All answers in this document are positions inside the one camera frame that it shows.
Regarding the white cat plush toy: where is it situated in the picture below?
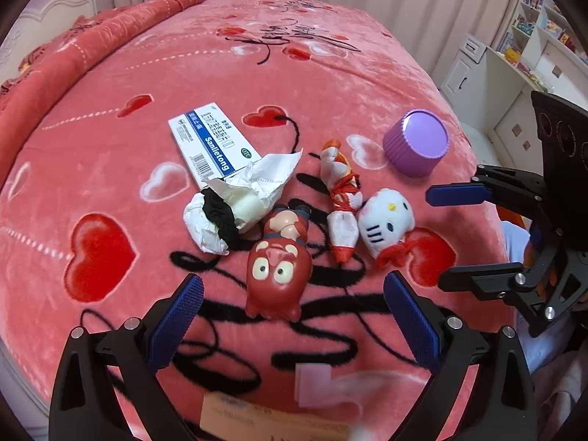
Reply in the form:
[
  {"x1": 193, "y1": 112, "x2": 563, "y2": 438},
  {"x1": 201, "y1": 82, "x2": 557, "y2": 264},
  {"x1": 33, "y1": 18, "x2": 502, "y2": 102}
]
[{"x1": 357, "y1": 188, "x2": 429, "y2": 271}]

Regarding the white shelf with boxes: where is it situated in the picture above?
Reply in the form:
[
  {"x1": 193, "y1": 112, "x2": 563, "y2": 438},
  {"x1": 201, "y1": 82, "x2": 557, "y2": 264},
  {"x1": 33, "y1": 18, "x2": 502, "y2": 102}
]
[{"x1": 496, "y1": 0, "x2": 588, "y2": 93}]

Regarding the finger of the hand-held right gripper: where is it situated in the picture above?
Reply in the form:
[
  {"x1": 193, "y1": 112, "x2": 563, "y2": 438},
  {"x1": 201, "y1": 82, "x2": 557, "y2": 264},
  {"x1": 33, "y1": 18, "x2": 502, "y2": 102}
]
[
  {"x1": 426, "y1": 164, "x2": 548, "y2": 216},
  {"x1": 438, "y1": 262, "x2": 552, "y2": 308}
]

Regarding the red white doll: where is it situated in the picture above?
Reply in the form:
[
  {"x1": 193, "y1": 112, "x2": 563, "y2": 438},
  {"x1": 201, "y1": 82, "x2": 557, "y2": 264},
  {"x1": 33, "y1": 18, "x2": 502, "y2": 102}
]
[{"x1": 319, "y1": 140, "x2": 366, "y2": 265}]

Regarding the white carved headboard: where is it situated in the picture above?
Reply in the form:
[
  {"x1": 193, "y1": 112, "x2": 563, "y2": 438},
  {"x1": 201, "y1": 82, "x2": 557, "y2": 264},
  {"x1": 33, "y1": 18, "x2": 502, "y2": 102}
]
[{"x1": 0, "y1": 0, "x2": 97, "y2": 56}]

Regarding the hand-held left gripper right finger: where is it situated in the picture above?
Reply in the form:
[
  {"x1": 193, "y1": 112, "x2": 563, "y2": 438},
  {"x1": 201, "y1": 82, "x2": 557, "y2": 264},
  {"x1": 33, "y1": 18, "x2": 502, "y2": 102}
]
[{"x1": 383, "y1": 270, "x2": 538, "y2": 441}]

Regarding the white cabinet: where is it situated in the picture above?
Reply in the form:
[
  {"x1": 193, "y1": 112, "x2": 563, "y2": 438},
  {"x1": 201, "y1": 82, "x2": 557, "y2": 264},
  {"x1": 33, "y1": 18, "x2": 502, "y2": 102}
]
[{"x1": 440, "y1": 32, "x2": 588, "y2": 168}]

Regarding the purple ribbed bottle cap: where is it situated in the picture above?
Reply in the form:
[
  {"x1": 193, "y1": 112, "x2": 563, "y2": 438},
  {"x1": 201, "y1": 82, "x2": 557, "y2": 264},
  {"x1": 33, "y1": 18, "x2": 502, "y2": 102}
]
[{"x1": 383, "y1": 109, "x2": 449, "y2": 178}]

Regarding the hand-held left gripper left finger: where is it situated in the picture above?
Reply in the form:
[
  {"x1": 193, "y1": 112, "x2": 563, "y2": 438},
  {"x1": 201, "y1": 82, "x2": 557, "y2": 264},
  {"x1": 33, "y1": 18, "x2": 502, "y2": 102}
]
[{"x1": 48, "y1": 273, "x2": 205, "y2": 441}]

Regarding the black hair scrunchie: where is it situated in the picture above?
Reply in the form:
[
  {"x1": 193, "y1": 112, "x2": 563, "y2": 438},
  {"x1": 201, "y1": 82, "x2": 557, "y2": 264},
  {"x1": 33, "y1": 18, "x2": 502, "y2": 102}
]
[{"x1": 202, "y1": 187, "x2": 240, "y2": 251}]

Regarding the rolled red blanket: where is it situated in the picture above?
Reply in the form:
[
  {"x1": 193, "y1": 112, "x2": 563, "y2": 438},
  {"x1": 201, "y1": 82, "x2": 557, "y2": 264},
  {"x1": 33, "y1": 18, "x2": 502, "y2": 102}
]
[{"x1": 0, "y1": 0, "x2": 216, "y2": 148}]

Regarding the pink heart printed blanket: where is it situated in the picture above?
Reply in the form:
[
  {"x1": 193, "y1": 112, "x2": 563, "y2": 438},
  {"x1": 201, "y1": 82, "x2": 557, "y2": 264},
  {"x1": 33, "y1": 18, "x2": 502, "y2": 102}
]
[{"x1": 0, "y1": 0, "x2": 512, "y2": 441}]

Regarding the white tissue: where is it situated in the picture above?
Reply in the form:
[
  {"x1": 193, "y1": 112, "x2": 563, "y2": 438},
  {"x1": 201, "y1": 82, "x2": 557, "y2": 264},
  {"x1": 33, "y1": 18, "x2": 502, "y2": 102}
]
[{"x1": 184, "y1": 148, "x2": 304, "y2": 255}]

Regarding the red pig toy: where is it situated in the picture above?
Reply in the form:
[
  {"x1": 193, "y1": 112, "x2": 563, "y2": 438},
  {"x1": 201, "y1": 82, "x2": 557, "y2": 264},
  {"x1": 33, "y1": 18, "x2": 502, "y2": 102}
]
[{"x1": 245, "y1": 207, "x2": 314, "y2": 322}]

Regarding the white and blue medicine box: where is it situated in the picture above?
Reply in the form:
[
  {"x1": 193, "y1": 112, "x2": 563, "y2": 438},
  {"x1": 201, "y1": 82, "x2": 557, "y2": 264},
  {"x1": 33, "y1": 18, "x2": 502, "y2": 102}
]
[{"x1": 168, "y1": 102, "x2": 262, "y2": 189}]

